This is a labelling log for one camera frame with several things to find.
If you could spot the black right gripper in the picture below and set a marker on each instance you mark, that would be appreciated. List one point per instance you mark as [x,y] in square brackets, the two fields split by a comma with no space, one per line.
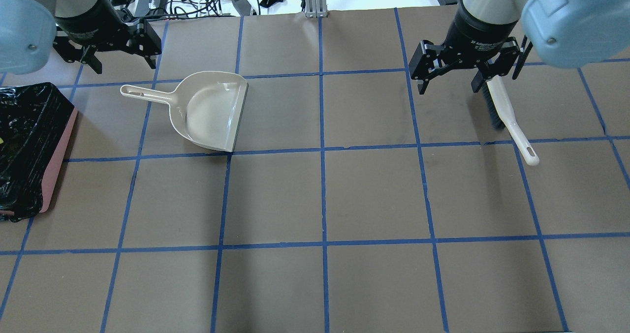
[475,34]

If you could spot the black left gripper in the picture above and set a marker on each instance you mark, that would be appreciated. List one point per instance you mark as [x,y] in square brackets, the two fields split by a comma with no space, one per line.
[87,26]

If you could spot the beige hand brush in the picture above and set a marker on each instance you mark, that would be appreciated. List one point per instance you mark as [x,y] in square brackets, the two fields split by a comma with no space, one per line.
[503,117]

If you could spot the beige plastic dustpan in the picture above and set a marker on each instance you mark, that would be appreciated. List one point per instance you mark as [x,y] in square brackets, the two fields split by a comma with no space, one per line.
[204,108]

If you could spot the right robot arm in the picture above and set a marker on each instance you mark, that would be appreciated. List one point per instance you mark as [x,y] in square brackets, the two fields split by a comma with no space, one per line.
[564,33]

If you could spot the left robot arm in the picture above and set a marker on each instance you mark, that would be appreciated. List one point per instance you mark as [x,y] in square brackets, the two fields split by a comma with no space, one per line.
[27,31]

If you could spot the bin with black bag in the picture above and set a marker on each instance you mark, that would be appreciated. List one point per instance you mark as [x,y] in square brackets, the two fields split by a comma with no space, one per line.
[32,121]

